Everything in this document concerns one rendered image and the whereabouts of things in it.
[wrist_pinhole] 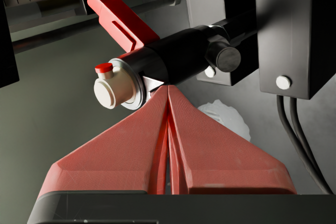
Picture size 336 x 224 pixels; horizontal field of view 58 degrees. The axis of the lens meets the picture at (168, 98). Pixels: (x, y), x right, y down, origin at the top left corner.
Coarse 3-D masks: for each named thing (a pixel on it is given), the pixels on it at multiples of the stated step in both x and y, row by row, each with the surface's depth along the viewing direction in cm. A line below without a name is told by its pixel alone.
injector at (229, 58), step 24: (216, 24) 20; (240, 24) 21; (144, 48) 16; (168, 48) 16; (192, 48) 17; (216, 48) 16; (144, 72) 15; (168, 72) 16; (192, 72) 17; (144, 96) 15
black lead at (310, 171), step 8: (280, 96) 23; (280, 104) 23; (296, 104) 23; (280, 112) 23; (296, 112) 22; (280, 120) 23; (296, 120) 22; (288, 128) 22; (296, 128) 22; (288, 136) 22; (296, 136) 21; (304, 136) 21; (296, 144) 21; (304, 144) 21; (304, 152) 20; (304, 160) 20; (312, 160) 20; (312, 168) 19; (312, 176) 19; (320, 176) 19; (320, 184) 19; (328, 192) 18
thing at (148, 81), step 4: (140, 76) 14; (144, 76) 14; (148, 76) 14; (144, 80) 14; (148, 80) 14; (152, 80) 14; (156, 80) 14; (160, 80) 14; (164, 80) 14; (144, 84) 14; (148, 84) 14; (152, 84) 14; (156, 84) 14; (168, 84) 13; (144, 88) 15; (148, 88) 14; (152, 88) 14
